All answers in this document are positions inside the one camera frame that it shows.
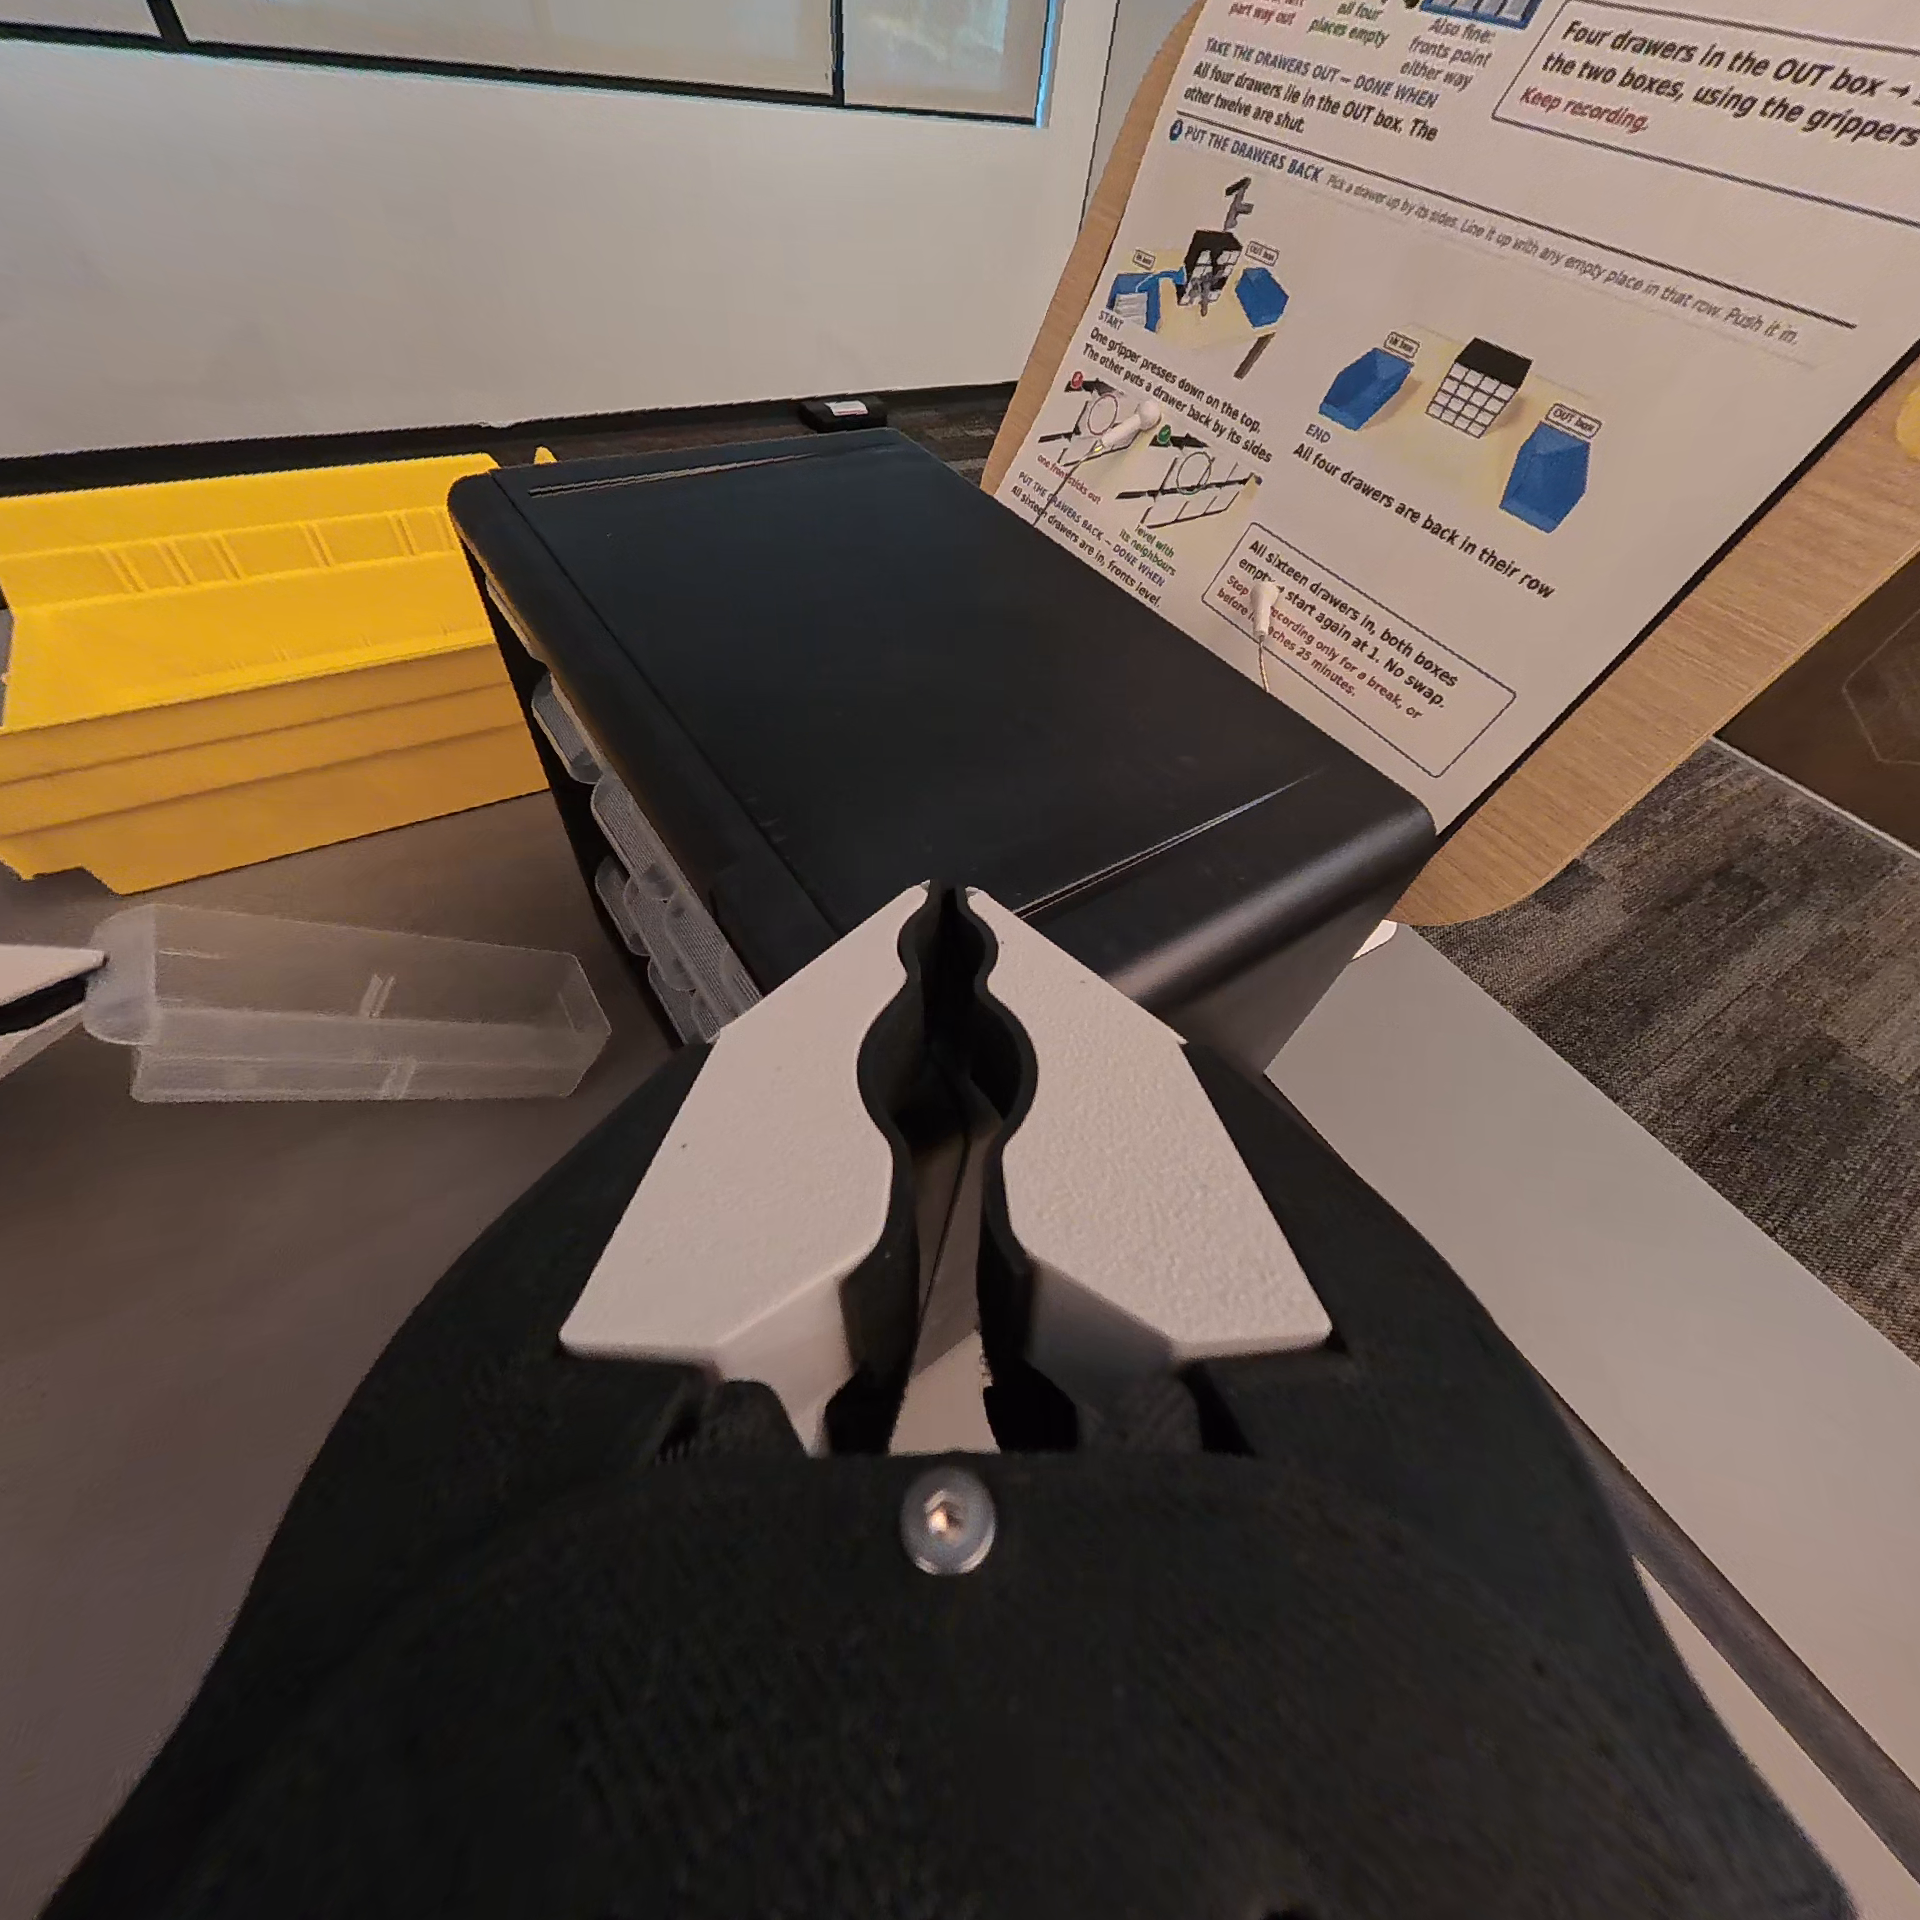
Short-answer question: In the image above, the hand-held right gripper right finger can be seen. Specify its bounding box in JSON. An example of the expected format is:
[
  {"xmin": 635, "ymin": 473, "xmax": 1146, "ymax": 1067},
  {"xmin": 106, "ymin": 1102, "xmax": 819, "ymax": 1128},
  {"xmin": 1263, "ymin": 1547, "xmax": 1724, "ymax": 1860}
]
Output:
[{"xmin": 957, "ymin": 883, "xmax": 1333, "ymax": 1427}]

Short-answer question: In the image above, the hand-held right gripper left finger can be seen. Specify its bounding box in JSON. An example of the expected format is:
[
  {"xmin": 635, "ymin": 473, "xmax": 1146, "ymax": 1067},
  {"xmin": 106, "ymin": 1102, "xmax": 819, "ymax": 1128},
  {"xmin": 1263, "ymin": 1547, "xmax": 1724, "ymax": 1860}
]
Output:
[{"xmin": 560, "ymin": 883, "xmax": 946, "ymax": 1459}]

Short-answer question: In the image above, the clear plastic drawer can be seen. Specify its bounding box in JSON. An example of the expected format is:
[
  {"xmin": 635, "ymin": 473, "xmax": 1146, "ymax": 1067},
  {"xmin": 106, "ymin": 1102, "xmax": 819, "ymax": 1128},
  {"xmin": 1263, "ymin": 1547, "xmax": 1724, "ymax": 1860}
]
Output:
[{"xmin": 85, "ymin": 897, "xmax": 613, "ymax": 1106}]

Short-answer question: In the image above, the yellow storage bin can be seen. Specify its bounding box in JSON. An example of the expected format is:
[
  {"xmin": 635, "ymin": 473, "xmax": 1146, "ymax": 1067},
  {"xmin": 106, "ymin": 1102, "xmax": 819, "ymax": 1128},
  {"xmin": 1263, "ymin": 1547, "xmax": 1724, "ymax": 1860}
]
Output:
[{"xmin": 0, "ymin": 445, "xmax": 560, "ymax": 890}]

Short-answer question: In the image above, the black drawer cabinet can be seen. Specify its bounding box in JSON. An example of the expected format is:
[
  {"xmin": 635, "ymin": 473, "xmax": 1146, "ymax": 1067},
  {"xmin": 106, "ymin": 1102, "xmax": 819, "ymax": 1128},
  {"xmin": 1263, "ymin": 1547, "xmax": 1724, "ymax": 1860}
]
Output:
[{"xmin": 448, "ymin": 429, "xmax": 1434, "ymax": 1061}]

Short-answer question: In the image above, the instruction poster on board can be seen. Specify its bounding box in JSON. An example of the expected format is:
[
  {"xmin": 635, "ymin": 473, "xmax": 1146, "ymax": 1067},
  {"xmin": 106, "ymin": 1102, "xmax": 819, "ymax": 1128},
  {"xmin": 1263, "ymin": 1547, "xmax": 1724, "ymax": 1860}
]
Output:
[{"xmin": 983, "ymin": 0, "xmax": 1920, "ymax": 928}]

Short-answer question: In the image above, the brown panel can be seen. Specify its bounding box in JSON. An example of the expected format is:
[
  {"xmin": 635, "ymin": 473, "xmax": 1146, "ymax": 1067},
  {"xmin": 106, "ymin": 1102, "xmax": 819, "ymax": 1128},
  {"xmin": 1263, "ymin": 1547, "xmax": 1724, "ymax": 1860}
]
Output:
[{"xmin": 1716, "ymin": 572, "xmax": 1920, "ymax": 841}]

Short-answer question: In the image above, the printed instruction poster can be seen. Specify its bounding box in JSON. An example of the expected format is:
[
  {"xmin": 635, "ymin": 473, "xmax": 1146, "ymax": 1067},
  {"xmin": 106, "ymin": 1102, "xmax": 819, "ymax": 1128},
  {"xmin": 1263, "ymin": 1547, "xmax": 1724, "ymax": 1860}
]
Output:
[{"xmin": 983, "ymin": 0, "xmax": 1920, "ymax": 824}]

